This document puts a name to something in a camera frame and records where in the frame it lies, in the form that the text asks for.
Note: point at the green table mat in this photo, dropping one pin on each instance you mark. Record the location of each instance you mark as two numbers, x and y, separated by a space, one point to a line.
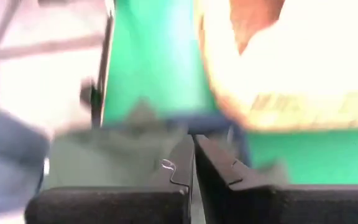
154 62

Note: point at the dark green garment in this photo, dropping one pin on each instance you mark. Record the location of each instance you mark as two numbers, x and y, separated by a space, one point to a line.
104 155

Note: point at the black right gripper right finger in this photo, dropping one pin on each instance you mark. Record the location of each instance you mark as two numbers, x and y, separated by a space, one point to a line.
275 207

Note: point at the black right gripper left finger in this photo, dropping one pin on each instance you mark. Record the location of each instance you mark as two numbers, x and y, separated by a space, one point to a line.
120 207

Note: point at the woven wicker basket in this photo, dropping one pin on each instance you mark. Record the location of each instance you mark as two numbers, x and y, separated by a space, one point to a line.
291 62

